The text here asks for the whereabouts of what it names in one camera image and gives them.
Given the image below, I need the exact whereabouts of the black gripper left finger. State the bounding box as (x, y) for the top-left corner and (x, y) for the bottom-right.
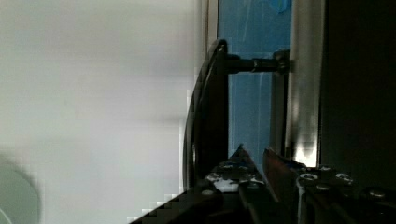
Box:
(205, 144), (276, 201)

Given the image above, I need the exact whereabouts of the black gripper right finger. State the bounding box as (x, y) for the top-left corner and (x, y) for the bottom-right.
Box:
(262, 148), (353, 205)

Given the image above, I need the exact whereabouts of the toaster oven with blue door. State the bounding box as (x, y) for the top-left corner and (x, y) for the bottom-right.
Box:
(182, 0), (395, 188)

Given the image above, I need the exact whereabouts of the green mug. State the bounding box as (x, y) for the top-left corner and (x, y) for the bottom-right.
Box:
(0, 157), (41, 224)

